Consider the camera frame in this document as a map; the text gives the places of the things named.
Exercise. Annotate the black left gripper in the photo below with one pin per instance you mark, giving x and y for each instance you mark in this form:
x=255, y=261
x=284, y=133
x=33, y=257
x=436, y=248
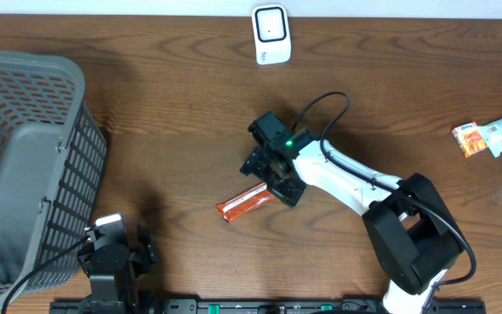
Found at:
x=145, y=255

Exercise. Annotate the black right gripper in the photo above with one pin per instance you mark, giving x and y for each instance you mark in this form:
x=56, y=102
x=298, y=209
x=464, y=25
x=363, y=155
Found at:
x=254, y=164

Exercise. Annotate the red chocolate bar wrapper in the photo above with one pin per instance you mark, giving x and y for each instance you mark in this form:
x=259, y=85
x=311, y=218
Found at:
x=246, y=201

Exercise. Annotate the orange tissue packet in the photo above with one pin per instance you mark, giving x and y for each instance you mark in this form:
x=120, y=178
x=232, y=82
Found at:
x=469, y=139

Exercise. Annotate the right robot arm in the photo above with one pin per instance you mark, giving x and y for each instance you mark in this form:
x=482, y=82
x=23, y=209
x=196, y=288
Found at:
x=413, y=233

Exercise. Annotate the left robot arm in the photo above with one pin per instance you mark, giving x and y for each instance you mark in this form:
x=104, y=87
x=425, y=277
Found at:
x=120, y=289

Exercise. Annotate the white barcode scanner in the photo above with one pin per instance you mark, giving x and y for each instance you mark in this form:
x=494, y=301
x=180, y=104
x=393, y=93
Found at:
x=272, y=38

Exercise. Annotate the grey plastic shopping basket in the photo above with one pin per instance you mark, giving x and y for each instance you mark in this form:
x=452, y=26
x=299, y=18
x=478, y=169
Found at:
x=52, y=160

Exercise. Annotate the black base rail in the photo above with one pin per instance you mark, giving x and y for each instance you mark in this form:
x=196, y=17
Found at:
x=191, y=306

